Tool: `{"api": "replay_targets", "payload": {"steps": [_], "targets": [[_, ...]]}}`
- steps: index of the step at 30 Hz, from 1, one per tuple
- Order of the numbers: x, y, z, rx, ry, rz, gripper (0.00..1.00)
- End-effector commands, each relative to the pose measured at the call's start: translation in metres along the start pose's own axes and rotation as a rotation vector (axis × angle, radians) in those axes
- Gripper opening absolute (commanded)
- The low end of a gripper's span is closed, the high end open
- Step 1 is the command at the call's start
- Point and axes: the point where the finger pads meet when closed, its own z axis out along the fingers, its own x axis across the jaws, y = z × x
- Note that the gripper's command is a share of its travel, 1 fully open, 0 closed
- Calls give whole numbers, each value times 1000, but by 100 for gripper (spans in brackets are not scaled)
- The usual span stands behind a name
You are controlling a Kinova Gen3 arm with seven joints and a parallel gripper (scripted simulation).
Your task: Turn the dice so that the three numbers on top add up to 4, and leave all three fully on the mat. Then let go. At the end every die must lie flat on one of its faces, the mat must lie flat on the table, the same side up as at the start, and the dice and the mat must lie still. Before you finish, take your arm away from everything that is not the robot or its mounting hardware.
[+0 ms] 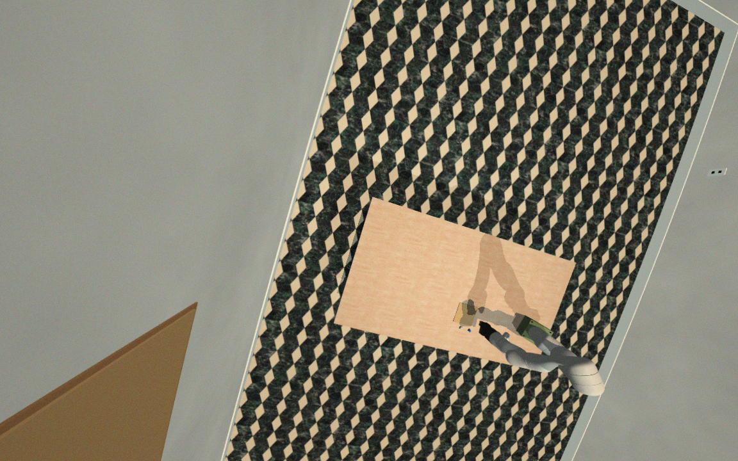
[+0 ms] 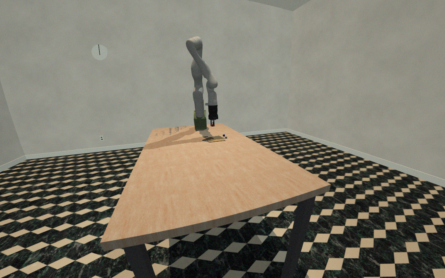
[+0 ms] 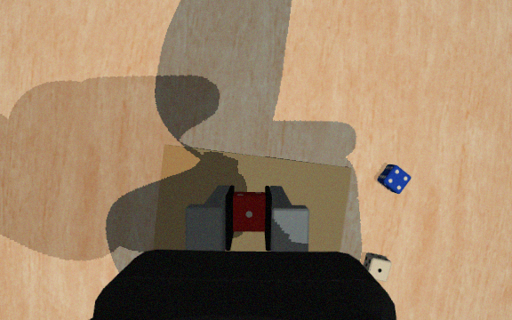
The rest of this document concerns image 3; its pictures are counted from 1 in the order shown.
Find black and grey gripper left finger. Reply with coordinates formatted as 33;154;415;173
185;185;235;251

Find beige die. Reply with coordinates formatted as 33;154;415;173
363;253;392;282

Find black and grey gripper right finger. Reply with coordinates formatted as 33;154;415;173
265;186;309;252

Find red die with grey pips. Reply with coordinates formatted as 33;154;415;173
233;192;266;232

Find tan square mat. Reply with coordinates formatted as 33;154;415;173
153;145;351;252

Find blue die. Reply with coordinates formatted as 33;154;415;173
378;164;412;194

